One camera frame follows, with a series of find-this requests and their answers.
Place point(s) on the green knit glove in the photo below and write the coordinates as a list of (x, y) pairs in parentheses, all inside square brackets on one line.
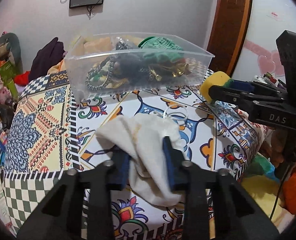
[(161, 50)]

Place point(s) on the green gift box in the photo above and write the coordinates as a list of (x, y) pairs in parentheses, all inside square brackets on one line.
[(8, 70)]

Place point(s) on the yellow green sponge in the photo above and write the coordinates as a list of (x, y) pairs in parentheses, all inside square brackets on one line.
[(219, 78)]

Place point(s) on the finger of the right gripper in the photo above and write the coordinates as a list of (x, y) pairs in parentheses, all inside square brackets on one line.
[(225, 94), (244, 86)]

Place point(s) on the white cloth towel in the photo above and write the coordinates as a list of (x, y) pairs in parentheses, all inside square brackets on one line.
[(141, 137)]

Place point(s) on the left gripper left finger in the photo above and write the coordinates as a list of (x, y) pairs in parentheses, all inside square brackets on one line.
[(59, 214)]

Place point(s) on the brown wooden door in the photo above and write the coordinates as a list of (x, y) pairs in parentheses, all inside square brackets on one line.
[(227, 37)]

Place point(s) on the dark purple garment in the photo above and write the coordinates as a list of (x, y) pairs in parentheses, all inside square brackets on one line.
[(50, 55)]

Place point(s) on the pink rabbit figurine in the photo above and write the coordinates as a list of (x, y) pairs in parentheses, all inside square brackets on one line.
[(4, 93)]

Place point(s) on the red plush item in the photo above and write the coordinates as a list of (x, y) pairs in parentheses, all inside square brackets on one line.
[(22, 79)]

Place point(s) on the clear plastic storage bin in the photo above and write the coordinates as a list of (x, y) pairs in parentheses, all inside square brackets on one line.
[(131, 65)]

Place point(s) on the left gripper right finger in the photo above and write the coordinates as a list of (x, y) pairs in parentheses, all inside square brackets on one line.
[(236, 214)]

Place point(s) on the grey dinosaur plush toy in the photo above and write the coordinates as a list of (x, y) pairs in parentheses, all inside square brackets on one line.
[(10, 50)]

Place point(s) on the floral yellow green cloth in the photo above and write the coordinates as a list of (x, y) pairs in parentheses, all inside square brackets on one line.
[(102, 76)]

